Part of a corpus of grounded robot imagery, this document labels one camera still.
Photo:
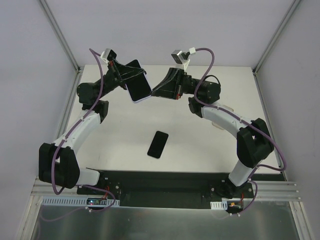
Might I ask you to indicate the left aluminium frame post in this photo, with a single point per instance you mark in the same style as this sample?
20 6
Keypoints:
59 34

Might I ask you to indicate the left white cable duct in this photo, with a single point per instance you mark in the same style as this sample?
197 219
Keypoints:
67 201

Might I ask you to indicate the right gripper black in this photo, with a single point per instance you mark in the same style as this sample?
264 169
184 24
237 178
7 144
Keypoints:
180 81

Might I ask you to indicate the aluminium rail front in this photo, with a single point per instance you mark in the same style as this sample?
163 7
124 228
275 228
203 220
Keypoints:
278 191

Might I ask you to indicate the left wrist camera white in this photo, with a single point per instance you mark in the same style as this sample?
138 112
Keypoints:
108 55

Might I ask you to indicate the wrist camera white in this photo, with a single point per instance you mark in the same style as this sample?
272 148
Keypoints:
108 55
182 58

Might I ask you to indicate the right aluminium frame post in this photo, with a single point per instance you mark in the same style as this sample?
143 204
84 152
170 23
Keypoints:
277 34

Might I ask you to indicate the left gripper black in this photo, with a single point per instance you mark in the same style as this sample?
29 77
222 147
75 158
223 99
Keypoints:
115 73

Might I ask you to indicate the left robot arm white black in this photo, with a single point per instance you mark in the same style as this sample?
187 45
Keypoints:
57 161

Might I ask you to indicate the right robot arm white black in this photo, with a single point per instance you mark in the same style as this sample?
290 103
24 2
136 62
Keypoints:
252 143

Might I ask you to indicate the right white cable duct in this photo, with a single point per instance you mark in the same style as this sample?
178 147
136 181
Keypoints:
219 205

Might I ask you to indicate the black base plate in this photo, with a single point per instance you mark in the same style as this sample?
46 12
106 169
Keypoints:
177 190

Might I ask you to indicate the beige translucent phone case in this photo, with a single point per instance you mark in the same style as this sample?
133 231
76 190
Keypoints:
228 108

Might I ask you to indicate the white cable duct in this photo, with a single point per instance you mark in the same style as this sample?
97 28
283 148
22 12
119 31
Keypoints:
219 205
67 201

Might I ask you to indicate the aluminium frame post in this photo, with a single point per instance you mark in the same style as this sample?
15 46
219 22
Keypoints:
59 34
277 34

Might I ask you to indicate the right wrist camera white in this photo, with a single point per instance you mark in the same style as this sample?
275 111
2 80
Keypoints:
182 58

